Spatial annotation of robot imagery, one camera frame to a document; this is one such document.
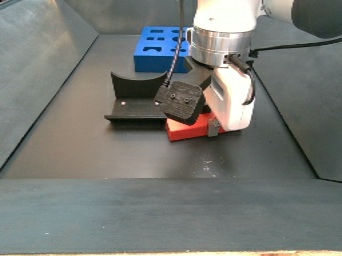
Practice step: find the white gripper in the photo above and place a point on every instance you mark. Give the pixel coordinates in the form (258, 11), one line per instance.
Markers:
(228, 97)

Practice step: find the red rectangular block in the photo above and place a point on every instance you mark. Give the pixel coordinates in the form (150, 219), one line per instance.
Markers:
(180, 131)

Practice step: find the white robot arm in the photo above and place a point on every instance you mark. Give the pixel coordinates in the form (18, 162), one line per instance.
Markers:
(221, 42)

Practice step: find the black curved fixture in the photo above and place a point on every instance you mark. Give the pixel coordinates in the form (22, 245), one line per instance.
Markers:
(134, 101)

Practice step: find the blue foam shape board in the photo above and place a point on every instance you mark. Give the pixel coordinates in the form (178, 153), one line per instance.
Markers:
(156, 49)

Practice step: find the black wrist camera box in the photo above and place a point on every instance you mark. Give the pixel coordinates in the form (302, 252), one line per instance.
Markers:
(182, 98)

